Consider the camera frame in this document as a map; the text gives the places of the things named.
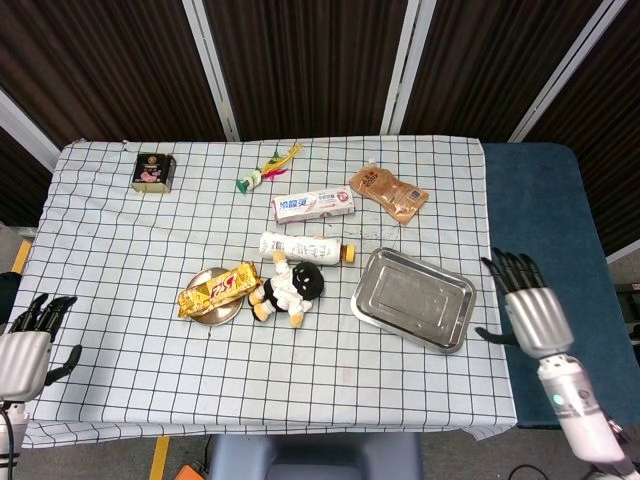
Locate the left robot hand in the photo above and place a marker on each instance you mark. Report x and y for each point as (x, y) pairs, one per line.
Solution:
(22, 360)

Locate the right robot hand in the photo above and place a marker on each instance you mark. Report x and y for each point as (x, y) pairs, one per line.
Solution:
(537, 320)

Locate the gold biscuit packet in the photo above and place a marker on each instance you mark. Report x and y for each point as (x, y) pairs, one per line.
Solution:
(220, 290)

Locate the black white plush penguin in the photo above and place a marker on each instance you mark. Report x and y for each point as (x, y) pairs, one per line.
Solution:
(305, 280)

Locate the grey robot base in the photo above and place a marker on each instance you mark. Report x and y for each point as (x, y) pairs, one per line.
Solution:
(310, 457)

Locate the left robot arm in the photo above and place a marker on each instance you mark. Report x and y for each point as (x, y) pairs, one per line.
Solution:
(15, 425)

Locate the rectangular steel tray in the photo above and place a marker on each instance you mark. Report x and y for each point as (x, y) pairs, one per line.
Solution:
(415, 300)

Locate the white black checkered tablecloth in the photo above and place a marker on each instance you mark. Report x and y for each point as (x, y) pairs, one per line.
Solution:
(125, 250)

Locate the brown sauce pouch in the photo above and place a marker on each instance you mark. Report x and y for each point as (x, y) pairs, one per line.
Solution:
(390, 192)

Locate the round steel plate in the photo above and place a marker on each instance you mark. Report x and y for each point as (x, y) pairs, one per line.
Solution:
(220, 318)

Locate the dark rectangular tin can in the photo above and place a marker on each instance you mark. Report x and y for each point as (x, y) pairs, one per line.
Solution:
(152, 172)

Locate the white bottle yellow cap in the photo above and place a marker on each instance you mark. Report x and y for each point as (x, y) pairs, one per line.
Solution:
(310, 246)

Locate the white toothpaste box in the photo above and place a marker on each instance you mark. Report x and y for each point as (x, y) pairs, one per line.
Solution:
(315, 202)

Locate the feather shuttlecock green base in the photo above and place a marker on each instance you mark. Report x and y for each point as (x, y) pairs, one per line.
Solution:
(244, 185)

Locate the white partition post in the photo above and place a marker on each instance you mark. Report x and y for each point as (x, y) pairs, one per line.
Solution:
(25, 125)
(212, 70)
(406, 70)
(565, 70)

